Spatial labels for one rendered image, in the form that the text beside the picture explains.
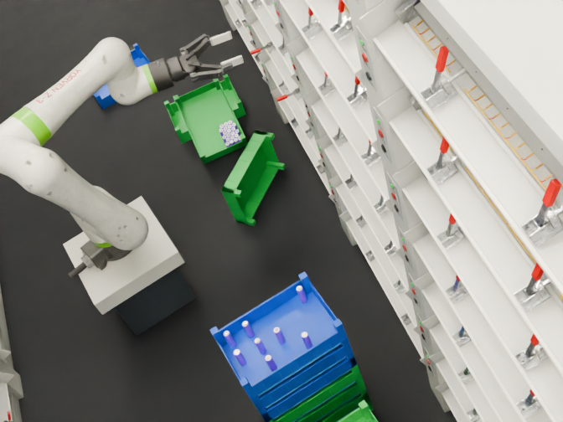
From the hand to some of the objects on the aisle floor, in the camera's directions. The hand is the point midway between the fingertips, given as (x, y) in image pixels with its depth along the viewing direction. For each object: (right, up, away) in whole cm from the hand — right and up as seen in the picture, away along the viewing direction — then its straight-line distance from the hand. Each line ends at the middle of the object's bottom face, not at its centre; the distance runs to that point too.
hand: (231, 48), depth 249 cm
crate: (+8, -44, +61) cm, 76 cm away
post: (+73, -105, -4) cm, 128 cm away
